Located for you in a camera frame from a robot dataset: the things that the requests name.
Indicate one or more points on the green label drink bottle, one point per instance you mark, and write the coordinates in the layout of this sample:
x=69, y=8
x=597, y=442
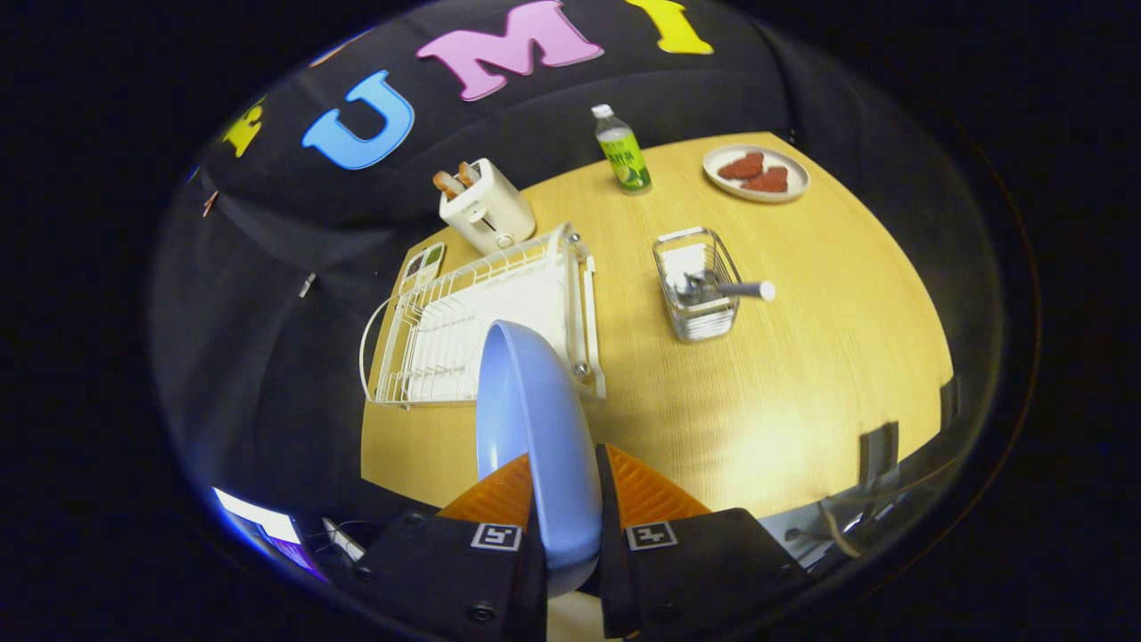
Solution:
x=624, y=156

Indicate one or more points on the computer monitor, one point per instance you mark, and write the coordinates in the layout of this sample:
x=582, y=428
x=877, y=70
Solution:
x=258, y=517

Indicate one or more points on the metal spoon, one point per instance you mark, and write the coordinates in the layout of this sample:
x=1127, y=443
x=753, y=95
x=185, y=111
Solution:
x=749, y=290

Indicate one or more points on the small compartment tray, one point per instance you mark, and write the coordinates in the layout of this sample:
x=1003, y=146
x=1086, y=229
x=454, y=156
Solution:
x=419, y=266

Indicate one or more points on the pink clothes peg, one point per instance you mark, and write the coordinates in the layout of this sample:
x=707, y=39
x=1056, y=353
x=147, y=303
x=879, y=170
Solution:
x=209, y=203

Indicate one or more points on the red meat slice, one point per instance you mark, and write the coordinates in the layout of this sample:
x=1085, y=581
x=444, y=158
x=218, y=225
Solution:
x=768, y=181
x=742, y=166

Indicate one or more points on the blue plate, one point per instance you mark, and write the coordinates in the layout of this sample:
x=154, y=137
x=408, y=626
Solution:
x=535, y=446

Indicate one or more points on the white toaster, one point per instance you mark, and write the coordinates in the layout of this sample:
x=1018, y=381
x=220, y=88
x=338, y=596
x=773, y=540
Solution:
x=490, y=209

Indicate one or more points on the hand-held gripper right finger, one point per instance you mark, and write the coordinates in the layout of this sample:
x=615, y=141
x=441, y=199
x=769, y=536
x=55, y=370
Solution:
x=610, y=553

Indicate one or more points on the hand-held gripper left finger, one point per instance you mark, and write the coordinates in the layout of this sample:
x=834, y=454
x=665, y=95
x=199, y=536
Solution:
x=446, y=571

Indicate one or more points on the white clothes peg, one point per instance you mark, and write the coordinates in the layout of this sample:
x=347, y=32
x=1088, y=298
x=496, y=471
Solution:
x=307, y=285

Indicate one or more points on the toast slice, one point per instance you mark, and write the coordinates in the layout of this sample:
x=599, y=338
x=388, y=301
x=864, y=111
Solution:
x=466, y=173
x=445, y=185

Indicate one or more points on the white oval plate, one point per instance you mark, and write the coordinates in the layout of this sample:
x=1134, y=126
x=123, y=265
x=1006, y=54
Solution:
x=724, y=183

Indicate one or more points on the black backdrop cloth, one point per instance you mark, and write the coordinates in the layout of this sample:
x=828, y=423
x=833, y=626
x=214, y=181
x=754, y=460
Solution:
x=535, y=125

